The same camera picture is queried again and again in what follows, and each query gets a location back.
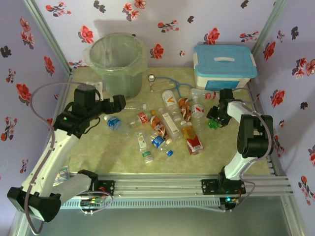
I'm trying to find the aluminium left corner post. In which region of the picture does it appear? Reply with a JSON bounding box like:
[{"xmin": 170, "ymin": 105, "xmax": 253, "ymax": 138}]
[{"xmin": 21, "ymin": 0, "xmax": 74, "ymax": 74}]

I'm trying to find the red yellow label tea bottle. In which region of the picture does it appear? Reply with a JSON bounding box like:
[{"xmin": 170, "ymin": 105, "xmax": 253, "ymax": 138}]
[{"xmin": 180, "ymin": 120, "xmax": 205, "ymax": 156}]

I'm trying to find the clear cola bottle orange cap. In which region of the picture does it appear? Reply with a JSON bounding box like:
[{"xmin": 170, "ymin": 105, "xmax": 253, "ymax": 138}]
[{"xmin": 128, "ymin": 110, "xmax": 157, "ymax": 129}]

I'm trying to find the left controller board with wires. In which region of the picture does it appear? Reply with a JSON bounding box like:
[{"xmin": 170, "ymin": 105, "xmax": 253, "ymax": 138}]
[{"xmin": 78, "ymin": 189, "xmax": 114, "ymax": 217}]

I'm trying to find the grey slotted cable duct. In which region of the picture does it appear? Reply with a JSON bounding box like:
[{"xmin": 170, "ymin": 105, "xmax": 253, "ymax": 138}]
[{"xmin": 60, "ymin": 198, "xmax": 221, "ymax": 210}]

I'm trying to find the large blue label water bottle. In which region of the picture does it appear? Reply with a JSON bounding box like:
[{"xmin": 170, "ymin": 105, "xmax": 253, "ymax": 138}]
[{"xmin": 103, "ymin": 114, "xmax": 131, "ymax": 136}]

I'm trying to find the clear bottle white cap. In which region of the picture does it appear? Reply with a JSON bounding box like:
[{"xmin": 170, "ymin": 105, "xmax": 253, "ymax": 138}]
[{"xmin": 117, "ymin": 103, "xmax": 148, "ymax": 113}]

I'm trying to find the grey left arm cable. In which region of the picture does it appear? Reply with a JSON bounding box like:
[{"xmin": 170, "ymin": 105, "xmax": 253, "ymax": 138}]
[{"xmin": 24, "ymin": 82, "xmax": 104, "ymax": 234}]

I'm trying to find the white storage box blue lid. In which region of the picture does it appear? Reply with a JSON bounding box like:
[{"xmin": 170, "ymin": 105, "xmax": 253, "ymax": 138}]
[{"xmin": 192, "ymin": 44, "xmax": 258, "ymax": 93}]

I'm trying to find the aluminium left side rail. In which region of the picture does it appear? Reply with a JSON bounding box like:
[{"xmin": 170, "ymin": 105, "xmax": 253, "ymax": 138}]
[{"xmin": 53, "ymin": 68, "xmax": 76, "ymax": 116}]

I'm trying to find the aluminium corner post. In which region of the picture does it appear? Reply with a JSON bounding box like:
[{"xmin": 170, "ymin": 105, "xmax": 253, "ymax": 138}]
[
  {"xmin": 251, "ymin": 0, "xmax": 289, "ymax": 57},
  {"xmin": 21, "ymin": 0, "xmax": 74, "ymax": 74}
]

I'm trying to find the aluminium right side rail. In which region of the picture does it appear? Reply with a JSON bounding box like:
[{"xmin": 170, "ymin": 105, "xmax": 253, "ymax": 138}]
[{"xmin": 247, "ymin": 81, "xmax": 288, "ymax": 177}]

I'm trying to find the clear plastic packet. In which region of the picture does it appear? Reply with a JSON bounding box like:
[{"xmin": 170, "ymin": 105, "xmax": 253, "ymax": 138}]
[{"xmin": 53, "ymin": 166, "xmax": 70, "ymax": 187}]

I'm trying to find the aluminium right corner post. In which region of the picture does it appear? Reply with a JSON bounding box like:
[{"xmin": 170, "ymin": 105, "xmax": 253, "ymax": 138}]
[{"xmin": 251, "ymin": 0, "xmax": 289, "ymax": 57}]

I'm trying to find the white bottle orange mark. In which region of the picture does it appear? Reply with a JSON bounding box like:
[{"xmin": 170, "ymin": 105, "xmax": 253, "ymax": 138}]
[{"xmin": 161, "ymin": 89, "xmax": 182, "ymax": 121}]

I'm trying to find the right controller board with wires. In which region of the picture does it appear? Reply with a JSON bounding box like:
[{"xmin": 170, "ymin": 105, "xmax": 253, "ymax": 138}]
[{"xmin": 220, "ymin": 196, "xmax": 243, "ymax": 213}]

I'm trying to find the green bin with plastic liner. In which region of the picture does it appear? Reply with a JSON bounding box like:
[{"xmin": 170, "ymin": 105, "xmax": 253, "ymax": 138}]
[{"xmin": 83, "ymin": 33, "xmax": 148, "ymax": 98}]

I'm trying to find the brown swirl label bottle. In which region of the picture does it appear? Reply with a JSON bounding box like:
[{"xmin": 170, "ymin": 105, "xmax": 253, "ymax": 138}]
[{"xmin": 178, "ymin": 97, "xmax": 193, "ymax": 125}]

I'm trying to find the blue stethoscope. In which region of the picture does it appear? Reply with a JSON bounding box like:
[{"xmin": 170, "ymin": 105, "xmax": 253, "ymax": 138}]
[{"xmin": 147, "ymin": 74, "xmax": 197, "ymax": 99}]

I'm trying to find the controller board with wires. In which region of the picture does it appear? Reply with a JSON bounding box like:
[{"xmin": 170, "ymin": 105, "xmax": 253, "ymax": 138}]
[
  {"xmin": 220, "ymin": 196, "xmax": 243, "ymax": 213},
  {"xmin": 78, "ymin": 189, "xmax": 114, "ymax": 217}
]

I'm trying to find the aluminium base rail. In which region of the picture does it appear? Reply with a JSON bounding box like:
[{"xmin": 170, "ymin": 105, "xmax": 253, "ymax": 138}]
[{"xmin": 61, "ymin": 173, "xmax": 293, "ymax": 197}]

